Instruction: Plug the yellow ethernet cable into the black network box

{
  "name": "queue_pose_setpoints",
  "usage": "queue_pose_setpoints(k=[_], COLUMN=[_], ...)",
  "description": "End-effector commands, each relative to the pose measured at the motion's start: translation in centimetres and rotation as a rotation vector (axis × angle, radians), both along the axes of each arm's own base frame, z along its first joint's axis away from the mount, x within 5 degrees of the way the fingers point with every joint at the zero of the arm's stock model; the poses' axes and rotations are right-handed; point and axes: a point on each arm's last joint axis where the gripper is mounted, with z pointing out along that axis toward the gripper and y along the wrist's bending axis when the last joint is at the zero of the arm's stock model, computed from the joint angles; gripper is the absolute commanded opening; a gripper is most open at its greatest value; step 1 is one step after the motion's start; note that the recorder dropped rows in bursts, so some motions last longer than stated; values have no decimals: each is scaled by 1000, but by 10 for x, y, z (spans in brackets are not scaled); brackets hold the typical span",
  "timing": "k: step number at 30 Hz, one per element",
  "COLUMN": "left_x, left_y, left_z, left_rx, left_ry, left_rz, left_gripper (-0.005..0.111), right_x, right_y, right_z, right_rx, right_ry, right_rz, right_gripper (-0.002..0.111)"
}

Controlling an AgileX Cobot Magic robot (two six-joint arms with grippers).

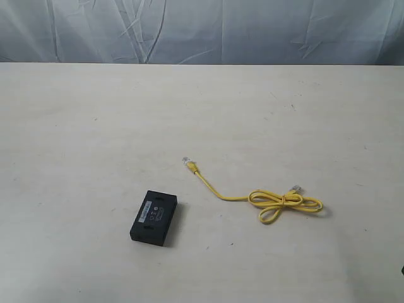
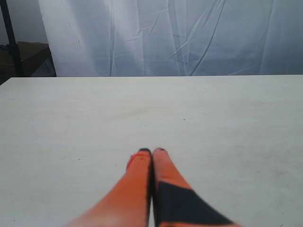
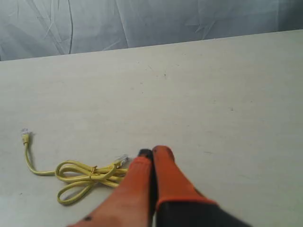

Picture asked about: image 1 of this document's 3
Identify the black rectangular network box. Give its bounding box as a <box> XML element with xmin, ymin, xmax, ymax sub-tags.
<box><xmin>129</xmin><ymin>190</ymin><xmax>178</xmax><ymax>247</ymax></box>

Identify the yellow ethernet cable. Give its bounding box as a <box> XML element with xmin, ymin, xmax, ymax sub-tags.
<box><xmin>181</xmin><ymin>155</ymin><xmax>324</xmax><ymax>225</ymax></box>

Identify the grey backdrop cloth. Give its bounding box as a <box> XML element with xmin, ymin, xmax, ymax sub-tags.
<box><xmin>1</xmin><ymin>1</ymin><xmax>403</xmax><ymax>65</ymax></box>

